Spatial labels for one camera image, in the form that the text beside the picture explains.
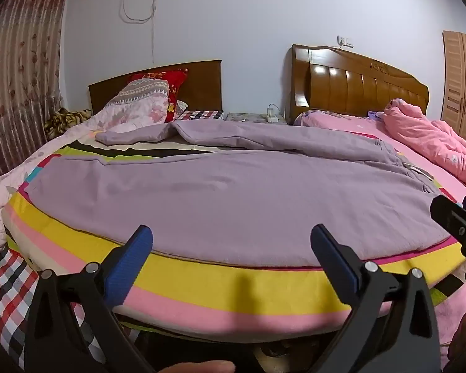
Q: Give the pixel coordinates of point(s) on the light wooden wardrobe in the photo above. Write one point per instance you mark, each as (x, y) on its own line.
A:
(462, 85)

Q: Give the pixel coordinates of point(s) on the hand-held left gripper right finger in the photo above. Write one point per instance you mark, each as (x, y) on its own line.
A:
(334, 260)

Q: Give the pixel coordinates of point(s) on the colourful striped blanket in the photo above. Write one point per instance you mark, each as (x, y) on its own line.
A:
(217, 291)

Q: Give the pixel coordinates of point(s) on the glossy padded wooden headboard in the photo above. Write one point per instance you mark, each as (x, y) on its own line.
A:
(357, 85)

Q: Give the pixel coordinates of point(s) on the floral pleated curtain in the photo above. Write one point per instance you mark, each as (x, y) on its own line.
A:
(19, 77)

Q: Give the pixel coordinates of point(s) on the brown yellow blanket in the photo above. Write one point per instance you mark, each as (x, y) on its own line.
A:
(64, 121)

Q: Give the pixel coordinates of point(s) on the white power strip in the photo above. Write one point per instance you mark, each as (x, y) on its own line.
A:
(272, 116)

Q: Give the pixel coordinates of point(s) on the pale pink floral quilt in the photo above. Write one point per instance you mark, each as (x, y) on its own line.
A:
(136, 105)

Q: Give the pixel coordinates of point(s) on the pink purple pillow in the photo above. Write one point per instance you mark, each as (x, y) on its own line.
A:
(314, 117)

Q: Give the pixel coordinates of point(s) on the pink bed sheet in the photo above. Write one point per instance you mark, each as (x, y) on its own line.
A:
(353, 126)

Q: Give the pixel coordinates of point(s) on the plaid bed sheet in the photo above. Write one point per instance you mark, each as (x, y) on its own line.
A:
(7, 311)

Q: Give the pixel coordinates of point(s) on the red embroidered pillow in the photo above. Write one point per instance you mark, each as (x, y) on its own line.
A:
(174, 85)

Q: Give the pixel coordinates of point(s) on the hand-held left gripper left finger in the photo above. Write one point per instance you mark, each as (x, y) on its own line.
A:
(134, 256)

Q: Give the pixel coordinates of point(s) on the person's left hand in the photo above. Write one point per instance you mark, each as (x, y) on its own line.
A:
(202, 367)

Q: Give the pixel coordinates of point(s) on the small purple item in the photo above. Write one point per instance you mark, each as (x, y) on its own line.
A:
(374, 114)

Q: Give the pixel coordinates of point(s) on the dark wooden headboard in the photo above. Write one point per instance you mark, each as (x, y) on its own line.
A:
(202, 85)

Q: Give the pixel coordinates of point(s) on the patterned nightstand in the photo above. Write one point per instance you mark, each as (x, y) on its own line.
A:
(246, 117)

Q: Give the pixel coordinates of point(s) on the white wall socket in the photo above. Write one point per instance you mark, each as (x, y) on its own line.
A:
(344, 41)

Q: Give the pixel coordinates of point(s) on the purple pants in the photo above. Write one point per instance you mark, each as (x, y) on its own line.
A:
(217, 202)

